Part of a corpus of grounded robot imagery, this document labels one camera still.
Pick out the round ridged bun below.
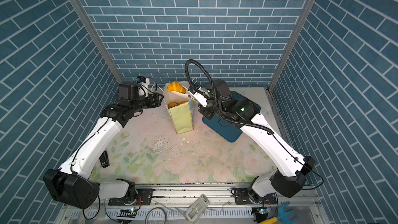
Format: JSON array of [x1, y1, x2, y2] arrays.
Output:
[[167, 82, 187, 94]]

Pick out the white paper gift bag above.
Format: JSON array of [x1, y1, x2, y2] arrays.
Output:
[[162, 82, 194, 134]]

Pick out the grey plastic handheld device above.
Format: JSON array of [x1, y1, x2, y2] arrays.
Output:
[[184, 195, 209, 224]]

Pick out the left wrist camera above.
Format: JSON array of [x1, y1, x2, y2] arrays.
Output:
[[136, 76, 150, 97]]

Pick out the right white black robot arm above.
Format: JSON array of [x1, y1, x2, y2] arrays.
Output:
[[184, 59, 316, 203]]

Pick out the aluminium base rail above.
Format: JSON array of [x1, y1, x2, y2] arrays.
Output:
[[55, 184, 328, 224]]

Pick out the teal rectangular tray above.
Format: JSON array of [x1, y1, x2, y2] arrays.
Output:
[[201, 91, 261, 143]]

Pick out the blue yellow toy wrench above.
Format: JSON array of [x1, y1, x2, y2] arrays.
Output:
[[260, 202, 299, 224]]

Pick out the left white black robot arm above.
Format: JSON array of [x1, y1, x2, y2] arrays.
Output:
[[43, 76, 163, 209]]

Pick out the black clip on table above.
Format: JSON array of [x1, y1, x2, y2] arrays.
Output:
[[99, 150, 110, 168]]

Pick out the grey cable loop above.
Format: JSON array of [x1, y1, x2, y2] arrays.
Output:
[[144, 207, 167, 224]]

